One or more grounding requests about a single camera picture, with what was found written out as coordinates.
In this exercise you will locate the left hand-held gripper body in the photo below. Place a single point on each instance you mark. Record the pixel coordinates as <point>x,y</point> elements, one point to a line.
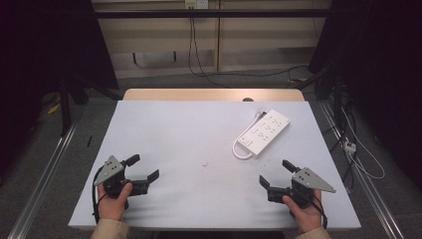
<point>112,172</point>

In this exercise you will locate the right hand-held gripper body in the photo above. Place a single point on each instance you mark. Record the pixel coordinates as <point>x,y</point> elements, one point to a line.
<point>307,181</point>

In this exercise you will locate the person's left hand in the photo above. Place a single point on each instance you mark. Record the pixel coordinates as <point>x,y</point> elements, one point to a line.
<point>112,207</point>

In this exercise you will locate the person's right hand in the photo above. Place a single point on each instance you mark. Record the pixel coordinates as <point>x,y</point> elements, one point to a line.
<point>307,217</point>

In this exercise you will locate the white power strip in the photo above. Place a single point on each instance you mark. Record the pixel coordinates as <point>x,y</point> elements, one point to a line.
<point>264,132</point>

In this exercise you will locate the white table cover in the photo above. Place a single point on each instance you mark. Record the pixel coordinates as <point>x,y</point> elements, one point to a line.
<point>185,139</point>

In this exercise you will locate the small white floor socket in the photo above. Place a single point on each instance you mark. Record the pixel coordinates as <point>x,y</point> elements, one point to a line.
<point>350,147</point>

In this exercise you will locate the black metal stand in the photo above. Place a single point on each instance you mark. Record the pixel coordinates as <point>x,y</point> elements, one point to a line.
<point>337,99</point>
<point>65,109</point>

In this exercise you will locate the yellow floor tape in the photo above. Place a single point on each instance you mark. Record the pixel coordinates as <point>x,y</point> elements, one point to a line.
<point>54,108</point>

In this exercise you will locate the black curtain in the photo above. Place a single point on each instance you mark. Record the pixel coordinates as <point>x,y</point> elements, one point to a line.
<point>381,66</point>
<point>46,49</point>

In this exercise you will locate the black horizontal metal bar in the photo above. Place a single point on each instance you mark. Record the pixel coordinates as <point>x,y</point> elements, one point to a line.
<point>212,13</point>

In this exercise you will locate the aluminium floor rail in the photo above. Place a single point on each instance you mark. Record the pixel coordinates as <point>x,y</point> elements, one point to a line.
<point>40,186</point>
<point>371,192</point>

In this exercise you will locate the black wall bracket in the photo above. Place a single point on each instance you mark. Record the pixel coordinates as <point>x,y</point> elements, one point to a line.
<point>154,61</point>

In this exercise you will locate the white wall socket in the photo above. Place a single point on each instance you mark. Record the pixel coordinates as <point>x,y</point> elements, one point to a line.
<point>196,3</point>

